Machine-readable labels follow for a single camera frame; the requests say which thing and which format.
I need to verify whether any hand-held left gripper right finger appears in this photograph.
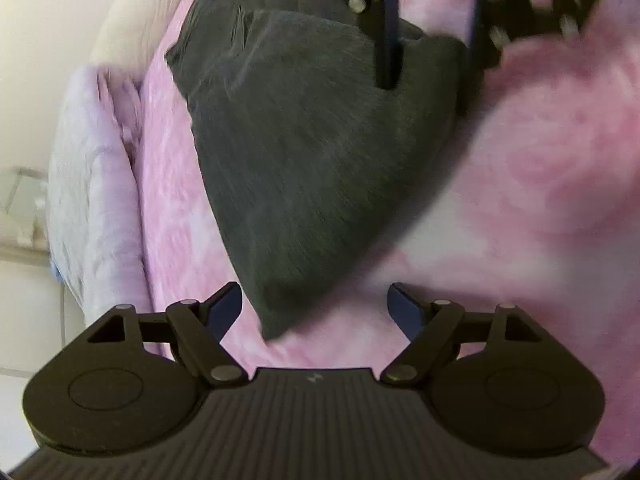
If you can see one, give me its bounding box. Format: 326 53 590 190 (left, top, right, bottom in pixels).
379 281 544 388

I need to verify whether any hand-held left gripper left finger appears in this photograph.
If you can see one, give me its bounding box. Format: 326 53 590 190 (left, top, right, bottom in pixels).
86 281 248 389

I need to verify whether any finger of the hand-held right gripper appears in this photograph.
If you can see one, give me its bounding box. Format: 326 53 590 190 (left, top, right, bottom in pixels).
290 0 402 92
457 0 613 120

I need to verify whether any dark grey garment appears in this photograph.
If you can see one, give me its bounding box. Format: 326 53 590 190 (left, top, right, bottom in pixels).
164 0 473 342

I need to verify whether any pink fluffy blanket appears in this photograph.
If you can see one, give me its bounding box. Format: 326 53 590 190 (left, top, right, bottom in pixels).
135 0 640 466

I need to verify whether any pale lavender quilt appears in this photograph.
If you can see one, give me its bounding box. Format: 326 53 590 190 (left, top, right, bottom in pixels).
46 64 161 358

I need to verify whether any white furniture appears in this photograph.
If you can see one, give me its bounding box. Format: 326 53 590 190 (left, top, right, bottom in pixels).
0 165 52 263

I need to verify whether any cream pillow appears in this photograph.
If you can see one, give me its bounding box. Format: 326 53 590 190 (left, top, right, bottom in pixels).
89 0 201 81

